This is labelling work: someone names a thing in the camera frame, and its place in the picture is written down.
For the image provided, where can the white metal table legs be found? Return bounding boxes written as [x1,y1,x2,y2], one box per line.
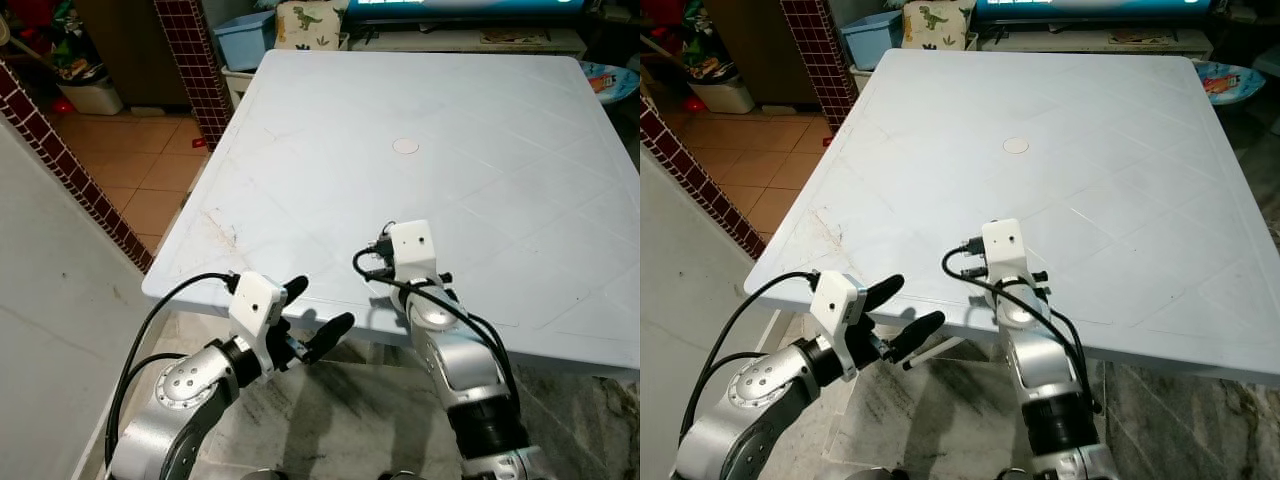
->
[903,335,968,372]

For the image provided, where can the light grey plastic folding table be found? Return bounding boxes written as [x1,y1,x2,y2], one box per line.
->
[745,48,1280,389]
[142,50,641,379]

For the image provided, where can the red brick tiled pillar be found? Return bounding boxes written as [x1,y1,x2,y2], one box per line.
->
[780,0,859,136]
[155,0,233,151]

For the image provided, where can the light blue plastic box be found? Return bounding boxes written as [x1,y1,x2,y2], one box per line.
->
[213,12,276,71]
[840,12,906,71]

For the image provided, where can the white plastic pot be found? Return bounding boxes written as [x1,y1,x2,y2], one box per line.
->
[690,80,756,114]
[60,80,124,116]

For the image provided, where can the dinosaur print cushion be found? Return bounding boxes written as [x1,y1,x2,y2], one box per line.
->
[275,0,351,51]
[903,0,976,51]

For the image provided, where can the white television shelf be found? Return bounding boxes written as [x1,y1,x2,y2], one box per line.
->
[978,28,1216,56]
[350,28,589,56]

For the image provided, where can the brown wooden door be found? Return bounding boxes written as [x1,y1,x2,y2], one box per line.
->
[705,0,801,106]
[78,0,176,109]

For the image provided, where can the blue patterned plate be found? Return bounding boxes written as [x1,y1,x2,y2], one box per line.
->
[1195,60,1266,106]
[578,60,641,104]

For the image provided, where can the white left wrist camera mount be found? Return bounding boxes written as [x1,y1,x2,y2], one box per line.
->
[810,270,869,383]
[228,271,289,353]

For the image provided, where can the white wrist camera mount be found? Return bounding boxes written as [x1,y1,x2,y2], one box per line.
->
[810,270,869,383]
[386,220,442,288]
[228,271,289,353]
[980,219,1031,291]

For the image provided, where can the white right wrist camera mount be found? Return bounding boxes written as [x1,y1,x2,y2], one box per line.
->
[386,220,442,288]
[980,219,1031,291]

